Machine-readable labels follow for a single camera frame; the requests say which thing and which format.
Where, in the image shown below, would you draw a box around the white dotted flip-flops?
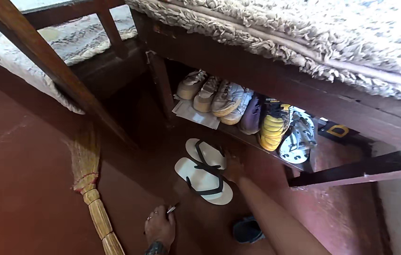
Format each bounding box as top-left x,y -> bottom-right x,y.
279,106 -> 317,164

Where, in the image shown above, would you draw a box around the person's right forearm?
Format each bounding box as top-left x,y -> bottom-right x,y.
237,177 -> 333,255

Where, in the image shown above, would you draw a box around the white flip-flop with black straps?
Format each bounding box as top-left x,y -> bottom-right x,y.
175,157 -> 234,206
185,138 -> 227,170

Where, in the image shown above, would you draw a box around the cardboard sheet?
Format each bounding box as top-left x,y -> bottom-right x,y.
172,94 -> 220,130

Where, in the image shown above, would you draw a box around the black item with yellow print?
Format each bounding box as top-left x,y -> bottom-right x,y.
317,118 -> 360,143

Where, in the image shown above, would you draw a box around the fluffy cream cover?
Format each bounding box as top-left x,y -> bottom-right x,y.
125,0 -> 401,110

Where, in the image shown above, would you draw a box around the person's right hand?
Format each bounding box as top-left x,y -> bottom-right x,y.
220,149 -> 245,184

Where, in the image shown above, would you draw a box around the straw broom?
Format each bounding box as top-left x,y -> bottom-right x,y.
69,122 -> 126,255

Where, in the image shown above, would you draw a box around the dark blue slipper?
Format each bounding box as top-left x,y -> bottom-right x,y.
232,216 -> 265,244

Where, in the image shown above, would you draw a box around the person's left hand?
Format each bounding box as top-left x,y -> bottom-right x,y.
144,205 -> 176,251

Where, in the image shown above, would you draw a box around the dark wooden bench with shelf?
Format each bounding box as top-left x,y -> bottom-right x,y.
127,4 -> 401,188

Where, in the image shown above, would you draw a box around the person's left forearm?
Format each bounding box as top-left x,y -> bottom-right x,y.
145,242 -> 169,255

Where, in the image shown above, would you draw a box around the dark brown wooden chair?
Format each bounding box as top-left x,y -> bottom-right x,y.
0,0 -> 153,149

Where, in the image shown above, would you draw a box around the row of shoes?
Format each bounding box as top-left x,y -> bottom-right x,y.
176,69 -> 292,152

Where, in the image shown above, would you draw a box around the white patterned cushion cover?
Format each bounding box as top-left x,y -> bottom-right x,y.
0,0 -> 138,115

